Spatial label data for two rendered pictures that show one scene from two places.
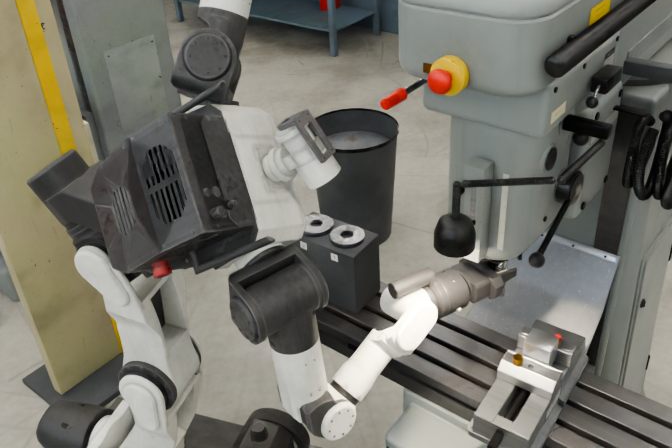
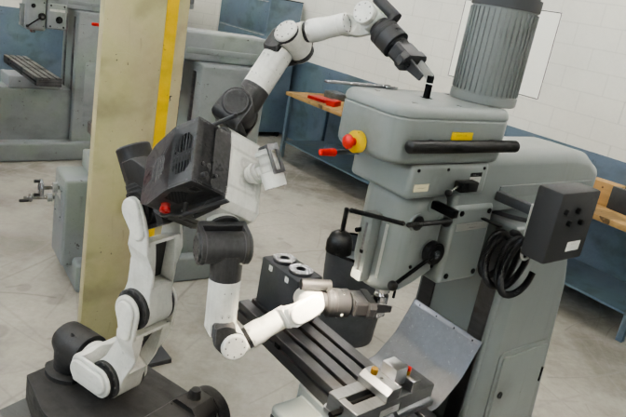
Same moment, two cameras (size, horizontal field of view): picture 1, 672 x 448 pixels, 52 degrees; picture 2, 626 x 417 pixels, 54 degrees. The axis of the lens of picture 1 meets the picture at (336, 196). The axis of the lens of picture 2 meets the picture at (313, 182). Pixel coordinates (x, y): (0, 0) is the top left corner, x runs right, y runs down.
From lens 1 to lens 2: 0.71 m
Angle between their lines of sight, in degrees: 18
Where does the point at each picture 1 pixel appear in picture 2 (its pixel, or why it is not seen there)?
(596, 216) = (472, 307)
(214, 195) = (207, 168)
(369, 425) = not seen: outside the picture
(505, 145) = (390, 204)
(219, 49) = (243, 100)
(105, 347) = not seen: hidden behind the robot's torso
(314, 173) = (268, 180)
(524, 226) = (392, 264)
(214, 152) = (217, 148)
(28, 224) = (108, 221)
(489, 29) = (379, 118)
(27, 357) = not seen: hidden behind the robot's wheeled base
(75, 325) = (108, 310)
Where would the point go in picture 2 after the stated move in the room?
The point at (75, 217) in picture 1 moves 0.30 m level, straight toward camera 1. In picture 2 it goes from (133, 176) to (124, 209)
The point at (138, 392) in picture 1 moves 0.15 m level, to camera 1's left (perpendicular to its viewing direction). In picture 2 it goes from (125, 306) to (84, 295)
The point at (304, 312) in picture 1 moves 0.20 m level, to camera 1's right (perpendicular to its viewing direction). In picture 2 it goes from (234, 258) to (304, 275)
